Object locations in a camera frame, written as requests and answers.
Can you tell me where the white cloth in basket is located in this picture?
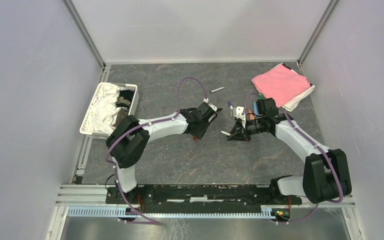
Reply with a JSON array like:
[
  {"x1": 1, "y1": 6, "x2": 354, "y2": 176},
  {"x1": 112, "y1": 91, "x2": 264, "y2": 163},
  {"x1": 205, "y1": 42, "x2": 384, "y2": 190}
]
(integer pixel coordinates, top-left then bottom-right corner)
[{"x1": 83, "y1": 82, "x2": 121, "y2": 135}]

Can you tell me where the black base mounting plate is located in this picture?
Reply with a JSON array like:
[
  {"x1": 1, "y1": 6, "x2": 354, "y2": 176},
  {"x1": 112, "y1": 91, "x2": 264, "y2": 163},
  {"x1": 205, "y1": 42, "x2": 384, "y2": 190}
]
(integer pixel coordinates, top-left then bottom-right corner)
[{"x1": 105, "y1": 184, "x2": 303, "y2": 214}]

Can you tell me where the white purple marker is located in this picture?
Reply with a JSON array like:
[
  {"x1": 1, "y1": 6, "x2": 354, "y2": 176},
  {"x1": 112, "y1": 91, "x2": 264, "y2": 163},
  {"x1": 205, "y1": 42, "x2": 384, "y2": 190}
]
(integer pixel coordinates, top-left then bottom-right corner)
[{"x1": 227, "y1": 101, "x2": 234, "y2": 110}]

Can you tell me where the blue pen cap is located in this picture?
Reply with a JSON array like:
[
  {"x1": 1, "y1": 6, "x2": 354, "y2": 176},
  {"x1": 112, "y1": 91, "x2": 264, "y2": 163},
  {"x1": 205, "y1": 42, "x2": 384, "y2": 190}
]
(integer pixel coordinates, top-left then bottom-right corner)
[{"x1": 252, "y1": 101, "x2": 259, "y2": 116}]

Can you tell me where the pink folded cloth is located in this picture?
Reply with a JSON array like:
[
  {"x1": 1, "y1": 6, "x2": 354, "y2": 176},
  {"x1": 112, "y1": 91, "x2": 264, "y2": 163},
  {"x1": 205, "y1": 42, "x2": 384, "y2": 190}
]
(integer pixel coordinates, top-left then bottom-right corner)
[{"x1": 251, "y1": 69, "x2": 310, "y2": 108}]

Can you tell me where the white plastic basket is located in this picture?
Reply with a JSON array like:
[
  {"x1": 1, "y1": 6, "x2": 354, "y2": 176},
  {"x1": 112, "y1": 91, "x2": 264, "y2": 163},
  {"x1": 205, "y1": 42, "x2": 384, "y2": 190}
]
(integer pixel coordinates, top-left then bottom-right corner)
[{"x1": 79, "y1": 82, "x2": 139, "y2": 139}]

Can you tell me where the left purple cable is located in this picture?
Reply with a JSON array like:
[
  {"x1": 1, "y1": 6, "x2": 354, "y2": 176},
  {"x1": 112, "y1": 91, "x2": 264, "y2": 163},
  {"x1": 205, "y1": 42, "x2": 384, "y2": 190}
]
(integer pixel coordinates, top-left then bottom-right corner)
[{"x1": 104, "y1": 77, "x2": 209, "y2": 227}]

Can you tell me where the white pen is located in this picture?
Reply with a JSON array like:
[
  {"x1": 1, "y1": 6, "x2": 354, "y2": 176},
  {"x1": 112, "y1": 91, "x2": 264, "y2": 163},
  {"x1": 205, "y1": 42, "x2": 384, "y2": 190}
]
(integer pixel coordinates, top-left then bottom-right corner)
[
  {"x1": 220, "y1": 130, "x2": 231, "y2": 136},
  {"x1": 210, "y1": 86, "x2": 225, "y2": 94}
]

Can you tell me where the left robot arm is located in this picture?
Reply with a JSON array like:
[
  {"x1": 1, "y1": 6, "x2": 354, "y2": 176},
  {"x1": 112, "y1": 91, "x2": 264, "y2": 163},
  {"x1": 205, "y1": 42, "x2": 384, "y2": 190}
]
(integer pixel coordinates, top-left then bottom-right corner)
[{"x1": 105, "y1": 102, "x2": 222, "y2": 204}]

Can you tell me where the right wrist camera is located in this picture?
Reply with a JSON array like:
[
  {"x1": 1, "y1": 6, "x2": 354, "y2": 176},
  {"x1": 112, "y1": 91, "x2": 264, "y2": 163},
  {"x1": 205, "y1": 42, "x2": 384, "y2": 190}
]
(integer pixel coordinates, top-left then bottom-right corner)
[{"x1": 233, "y1": 106, "x2": 247, "y2": 128}]

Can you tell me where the aluminium frame rail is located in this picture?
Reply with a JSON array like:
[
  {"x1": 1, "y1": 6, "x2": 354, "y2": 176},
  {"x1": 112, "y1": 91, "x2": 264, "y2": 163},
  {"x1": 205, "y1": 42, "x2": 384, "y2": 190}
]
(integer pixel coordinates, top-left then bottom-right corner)
[{"x1": 55, "y1": 184, "x2": 357, "y2": 220}]

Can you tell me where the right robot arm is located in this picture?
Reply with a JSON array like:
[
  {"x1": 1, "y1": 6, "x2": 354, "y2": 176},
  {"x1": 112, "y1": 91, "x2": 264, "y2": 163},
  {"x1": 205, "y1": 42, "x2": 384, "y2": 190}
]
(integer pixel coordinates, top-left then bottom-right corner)
[{"x1": 226, "y1": 98, "x2": 352, "y2": 204}]

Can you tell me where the black cloth in basket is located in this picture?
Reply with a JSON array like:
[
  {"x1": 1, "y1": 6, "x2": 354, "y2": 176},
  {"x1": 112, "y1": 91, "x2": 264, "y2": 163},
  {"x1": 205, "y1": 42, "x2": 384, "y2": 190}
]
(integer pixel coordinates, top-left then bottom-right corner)
[{"x1": 112, "y1": 89, "x2": 135, "y2": 128}]

